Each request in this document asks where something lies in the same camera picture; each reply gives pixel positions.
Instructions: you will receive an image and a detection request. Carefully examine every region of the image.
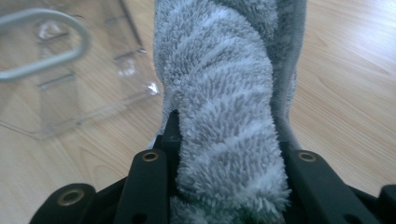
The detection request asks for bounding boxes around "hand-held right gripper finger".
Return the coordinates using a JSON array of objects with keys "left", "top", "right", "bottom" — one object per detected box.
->
[{"left": 154, "top": 108, "right": 183, "bottom": 157}]

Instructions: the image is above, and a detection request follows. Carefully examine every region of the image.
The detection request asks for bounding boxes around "grey fluffy cloth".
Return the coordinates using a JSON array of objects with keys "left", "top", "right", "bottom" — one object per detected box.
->
[{"left": 150, "top": 0, "right": 308, "bottom": 224}]

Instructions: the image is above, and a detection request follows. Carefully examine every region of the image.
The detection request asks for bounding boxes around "clear acrylic divided organizer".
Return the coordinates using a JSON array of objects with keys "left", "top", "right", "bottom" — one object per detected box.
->
[{"left": 0, "top": 0, "right": 163, "bottom": 141}]

